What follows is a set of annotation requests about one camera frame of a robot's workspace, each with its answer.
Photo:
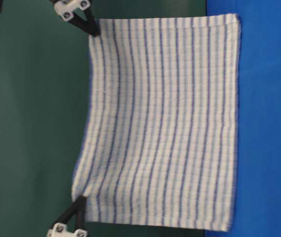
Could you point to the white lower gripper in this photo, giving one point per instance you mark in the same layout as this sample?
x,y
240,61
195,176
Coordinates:
x,y
77,208

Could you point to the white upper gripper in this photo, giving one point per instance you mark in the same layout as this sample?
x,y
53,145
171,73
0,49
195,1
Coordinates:
x,y
65,9

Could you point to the blue white striped towel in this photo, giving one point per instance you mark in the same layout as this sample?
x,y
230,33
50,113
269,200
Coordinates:
x,y
160,146

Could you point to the green backdrop sheet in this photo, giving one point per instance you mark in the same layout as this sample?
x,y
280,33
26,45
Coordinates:
x,y
44,74

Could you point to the blue table mat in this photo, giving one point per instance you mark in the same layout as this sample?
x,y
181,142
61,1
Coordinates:
x,y
258,198

